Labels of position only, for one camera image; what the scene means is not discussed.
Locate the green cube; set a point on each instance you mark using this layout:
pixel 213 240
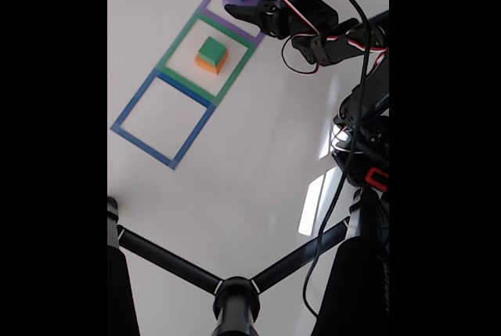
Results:
pixel 211 50

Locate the orange cube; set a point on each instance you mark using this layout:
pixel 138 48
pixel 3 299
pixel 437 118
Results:
pixel 207 66

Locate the green tape square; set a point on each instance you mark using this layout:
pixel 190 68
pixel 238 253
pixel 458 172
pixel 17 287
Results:
pixel 182 38

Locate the blue tape square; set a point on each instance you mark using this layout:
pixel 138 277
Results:
pixel 145 147

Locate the red clamp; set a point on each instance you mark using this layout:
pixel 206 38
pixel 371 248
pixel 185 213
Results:
pixel 377 179

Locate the black tripod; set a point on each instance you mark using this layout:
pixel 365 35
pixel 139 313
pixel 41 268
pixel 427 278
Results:
pixel 235 297

